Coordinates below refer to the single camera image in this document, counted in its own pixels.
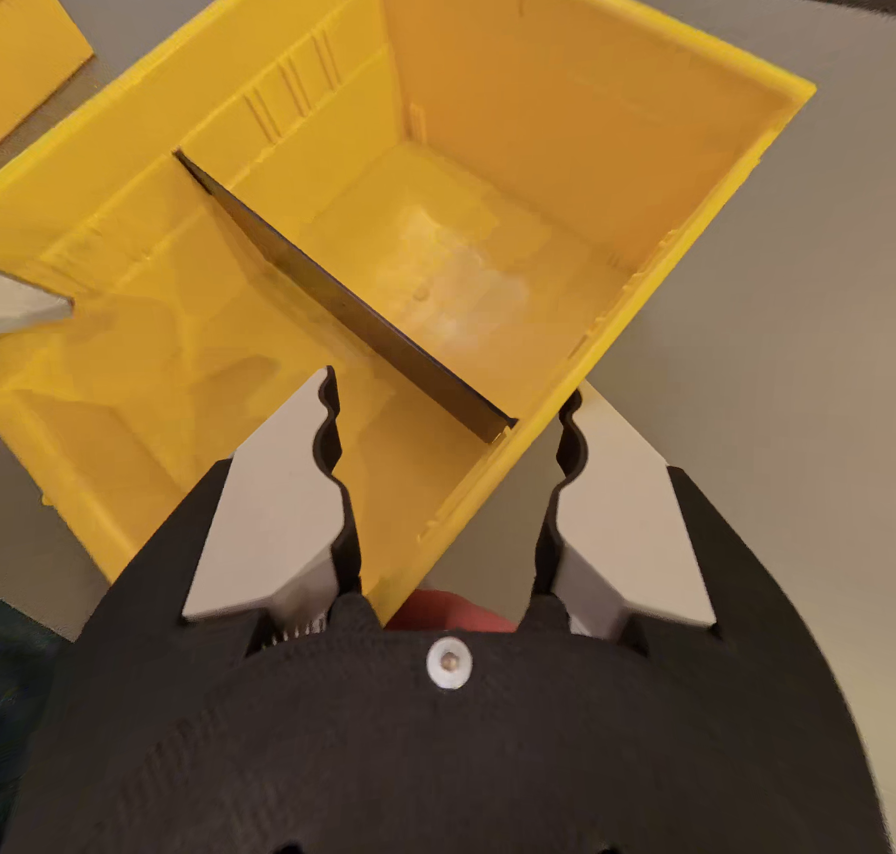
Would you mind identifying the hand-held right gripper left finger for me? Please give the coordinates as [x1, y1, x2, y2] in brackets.
[182, 366, 363, 618]

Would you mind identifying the yellow plastic bin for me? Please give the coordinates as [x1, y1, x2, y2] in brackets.
[0, 0, 95, 144]
[0, 0, 816, 624]

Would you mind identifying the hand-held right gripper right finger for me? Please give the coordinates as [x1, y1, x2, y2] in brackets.
[534, 380, 716, 642]

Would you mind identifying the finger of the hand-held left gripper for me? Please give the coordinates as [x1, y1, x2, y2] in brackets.
[0, 271, 74, 335]

